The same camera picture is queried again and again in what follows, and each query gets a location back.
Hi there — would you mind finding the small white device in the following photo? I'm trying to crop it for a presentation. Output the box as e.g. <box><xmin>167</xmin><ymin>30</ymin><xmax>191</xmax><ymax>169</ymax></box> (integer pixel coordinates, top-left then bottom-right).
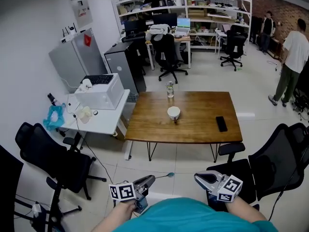
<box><xmin>81</xmin><ymin>78</ymin><xmax>93</xmax><ymax>91</ymax></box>

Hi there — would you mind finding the black power cable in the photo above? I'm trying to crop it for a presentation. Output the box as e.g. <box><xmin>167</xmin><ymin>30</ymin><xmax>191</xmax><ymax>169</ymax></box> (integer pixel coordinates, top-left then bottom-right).
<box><xmin>73</xmin><ymin>114</ymin><xmax>114</xmax><ymax>184</ymax></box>

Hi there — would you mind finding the black mesh office chair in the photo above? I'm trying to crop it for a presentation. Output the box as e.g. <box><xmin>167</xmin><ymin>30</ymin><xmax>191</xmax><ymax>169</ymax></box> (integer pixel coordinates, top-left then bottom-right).
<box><xmin>206</xmin><ymin>123</ymin><xmax>309</xmax><ymax>213</ymax></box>
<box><xmin>14</xmin><ymin>122</ymin><xmax>107</xmax><ymax>232</ymax></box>

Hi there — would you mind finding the black computer tower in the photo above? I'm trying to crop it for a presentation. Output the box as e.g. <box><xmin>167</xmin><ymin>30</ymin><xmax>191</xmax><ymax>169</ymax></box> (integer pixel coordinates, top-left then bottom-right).
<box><xmin>104</xmin><ymin>41</ymin><xmax>147</xmax><ymax>99</ymax></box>

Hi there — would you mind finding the person's left hand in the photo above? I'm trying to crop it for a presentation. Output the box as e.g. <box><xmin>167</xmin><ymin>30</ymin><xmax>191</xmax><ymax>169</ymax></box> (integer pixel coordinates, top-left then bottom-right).
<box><xmin>113</xmin><ymin>200</ymin><xmax>139</xmax><ymax>215</ymax></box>

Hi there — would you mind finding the wooden top desk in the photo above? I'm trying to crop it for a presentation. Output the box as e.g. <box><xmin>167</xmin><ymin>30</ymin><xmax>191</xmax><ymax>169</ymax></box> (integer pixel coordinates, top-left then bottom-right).
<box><xmin>144</xmin><ymin>34</ymin><xmax>192</xmax><ymax>70</ymax></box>

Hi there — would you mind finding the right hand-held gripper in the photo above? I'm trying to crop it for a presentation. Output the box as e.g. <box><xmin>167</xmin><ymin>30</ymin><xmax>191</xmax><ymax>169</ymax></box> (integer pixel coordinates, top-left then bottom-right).
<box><xmin>194</xmin><ymin>171</ymin><xmax>243</xmax><ymax>203</ymax></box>

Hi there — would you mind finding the open laptop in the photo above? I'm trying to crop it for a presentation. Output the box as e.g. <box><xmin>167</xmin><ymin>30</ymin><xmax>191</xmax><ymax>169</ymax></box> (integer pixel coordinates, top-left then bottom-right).
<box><xmin>174</xmin><ymin>17</ymin><xmax>192</xmax><ymax>37</ymax></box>

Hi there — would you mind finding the black panel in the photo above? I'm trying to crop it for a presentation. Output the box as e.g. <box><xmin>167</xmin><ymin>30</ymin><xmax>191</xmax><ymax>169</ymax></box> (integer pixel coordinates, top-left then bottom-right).
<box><xmin>0</xmin><ymin>145</ymin><xmax>25</xmax><ymax>232</ymax></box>

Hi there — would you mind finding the grey fridge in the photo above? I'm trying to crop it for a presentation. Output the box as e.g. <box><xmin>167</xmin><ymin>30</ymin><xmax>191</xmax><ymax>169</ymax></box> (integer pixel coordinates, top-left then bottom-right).
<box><xmin>48</xmin><ymin>28</ymin><xmax>108</xmax><ymax>94</ymax></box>

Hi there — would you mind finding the grey white jacket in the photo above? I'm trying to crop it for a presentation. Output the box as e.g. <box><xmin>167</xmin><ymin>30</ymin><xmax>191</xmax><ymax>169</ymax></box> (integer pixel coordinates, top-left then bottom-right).
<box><xmin>145</xmin><ymin>24</ymin><xmax>173</xmax><ymax>42</ymax></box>

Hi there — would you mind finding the white wall poster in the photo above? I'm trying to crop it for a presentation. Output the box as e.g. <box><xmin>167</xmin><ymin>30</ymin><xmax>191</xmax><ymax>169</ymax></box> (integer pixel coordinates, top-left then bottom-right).
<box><xmin>70</xmin><ymin>0</ymin><xmax>94</xmax><ymax>30</ymax></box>

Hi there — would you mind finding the person's left forearm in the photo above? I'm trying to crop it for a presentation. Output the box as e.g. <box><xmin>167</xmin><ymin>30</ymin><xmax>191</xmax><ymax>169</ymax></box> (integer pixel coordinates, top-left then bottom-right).
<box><xmin>91</xmin><ymin>205</ymin><xmax>136</xmax><ymax>232</ymax></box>

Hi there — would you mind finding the white desk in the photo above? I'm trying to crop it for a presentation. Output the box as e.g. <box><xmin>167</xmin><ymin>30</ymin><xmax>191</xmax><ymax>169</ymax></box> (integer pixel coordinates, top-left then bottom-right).
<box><xmin>58</xmin><ymin>88</ymin><xmax>131</xmax><ymax>160</ymax></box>

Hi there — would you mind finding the person's teal shirt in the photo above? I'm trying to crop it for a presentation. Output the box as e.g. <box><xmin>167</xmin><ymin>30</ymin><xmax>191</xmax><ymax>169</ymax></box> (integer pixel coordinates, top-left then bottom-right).
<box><xmin>112</xmin><ymin>197</ymin><xmax>279</xmax><ymax>232</ymax></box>

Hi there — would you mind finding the white router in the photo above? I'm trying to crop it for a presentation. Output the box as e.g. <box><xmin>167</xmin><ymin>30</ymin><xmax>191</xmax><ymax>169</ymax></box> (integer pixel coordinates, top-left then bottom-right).
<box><xmin>60</xmin><ymin>25</ymin><xmax>78</xmax><ymax>44</ymax></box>

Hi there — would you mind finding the black phone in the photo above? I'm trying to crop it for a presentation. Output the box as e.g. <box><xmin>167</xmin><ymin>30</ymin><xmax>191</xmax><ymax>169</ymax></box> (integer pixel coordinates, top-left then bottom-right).
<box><xmin>215</xmin><ymin>116</ymin><xmax>228</xmax><ymax>133</ymax></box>

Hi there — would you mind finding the wooden table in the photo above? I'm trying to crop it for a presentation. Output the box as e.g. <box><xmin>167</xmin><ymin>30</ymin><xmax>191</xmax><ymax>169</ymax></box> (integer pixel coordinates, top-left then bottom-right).
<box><xmin>125</xmin><ymin>91</ymin><xmax>243</xmax><ymax>162</ymax></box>

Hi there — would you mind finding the person's right forearm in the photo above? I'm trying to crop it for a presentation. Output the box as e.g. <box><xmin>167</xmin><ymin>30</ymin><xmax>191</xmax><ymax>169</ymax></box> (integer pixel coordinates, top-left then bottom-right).
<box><xmin>226</xmin><ymin>196</ymin><xmax>269</xmax><ymax>227</ymax></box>

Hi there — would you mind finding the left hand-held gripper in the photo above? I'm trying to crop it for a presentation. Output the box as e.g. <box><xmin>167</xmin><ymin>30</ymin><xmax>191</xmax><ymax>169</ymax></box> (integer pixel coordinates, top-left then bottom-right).
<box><xmin>108</xmin><ymin>174</ymin><xmax>156</xmax><ymax>214</ymax></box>

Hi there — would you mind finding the cardboard box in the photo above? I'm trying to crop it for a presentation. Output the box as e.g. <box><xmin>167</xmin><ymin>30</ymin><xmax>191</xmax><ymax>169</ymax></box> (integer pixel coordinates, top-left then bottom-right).
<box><xmin>112</xmin><ymin>115</ymin><xmax>127</xmax><ymax>140</ymax></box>

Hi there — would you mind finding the white storage shelf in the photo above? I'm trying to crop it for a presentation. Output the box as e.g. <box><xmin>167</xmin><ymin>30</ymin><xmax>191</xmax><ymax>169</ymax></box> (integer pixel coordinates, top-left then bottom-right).
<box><xmin>112</xmin><ymin>0</ymin><xmax>253</xmax><ymax>56</ymax></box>

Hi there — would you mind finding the black keyboard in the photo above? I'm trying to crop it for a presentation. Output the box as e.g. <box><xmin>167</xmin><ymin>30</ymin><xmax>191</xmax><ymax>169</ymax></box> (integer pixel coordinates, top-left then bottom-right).
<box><xmin>80</xmin><ymin>74</ymin><xmax>114</xmax><ymax>86</ymax></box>

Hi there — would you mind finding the white ceramic mug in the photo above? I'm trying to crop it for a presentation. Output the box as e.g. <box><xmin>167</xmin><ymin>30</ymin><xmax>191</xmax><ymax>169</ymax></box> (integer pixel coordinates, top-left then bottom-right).
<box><xmin>167</xmin><ymin>106</ymin><xmax>182</xmax><ymax>126</ymax></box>

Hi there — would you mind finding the black computer monitor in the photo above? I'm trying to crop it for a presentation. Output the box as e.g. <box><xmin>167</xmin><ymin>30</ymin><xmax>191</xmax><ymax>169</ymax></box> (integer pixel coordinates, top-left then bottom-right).
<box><xmin>152</xmin><ymin>13</ymin><xmax>178</xmax><ymax>28</ymax></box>
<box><xmin>124</xmin><ymin>19</ymin><xmax>147</xmax><ymax>38</ymax></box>

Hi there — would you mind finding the teal plastic bag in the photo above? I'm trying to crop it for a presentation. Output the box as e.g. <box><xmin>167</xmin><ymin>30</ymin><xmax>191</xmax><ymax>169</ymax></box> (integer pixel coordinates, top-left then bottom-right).
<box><xmin>42</xmin><ymin>102</ymin><xmax>67</xmax><ymax>132</ymax></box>

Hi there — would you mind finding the white microwave oven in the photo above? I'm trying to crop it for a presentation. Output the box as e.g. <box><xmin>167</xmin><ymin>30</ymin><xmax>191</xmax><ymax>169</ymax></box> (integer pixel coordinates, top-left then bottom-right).
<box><xmin>74</xmin><ymin>72</ymin><xmax>125</xmax><ymax>111</ymax></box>

